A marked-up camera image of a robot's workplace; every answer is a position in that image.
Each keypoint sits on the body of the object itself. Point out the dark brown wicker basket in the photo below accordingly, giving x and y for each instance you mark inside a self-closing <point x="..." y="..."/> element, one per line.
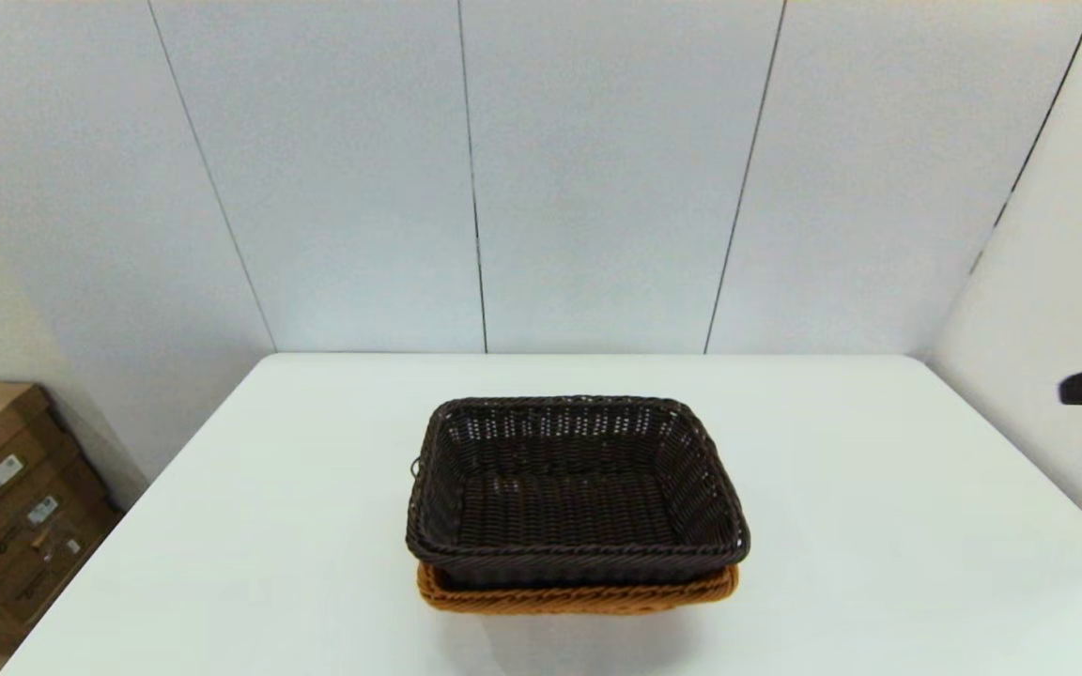
<point x="579" y="488"/>

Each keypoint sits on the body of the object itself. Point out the orange wicker basket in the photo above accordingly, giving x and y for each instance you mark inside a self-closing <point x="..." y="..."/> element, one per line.
<point x="579" y="596"/>

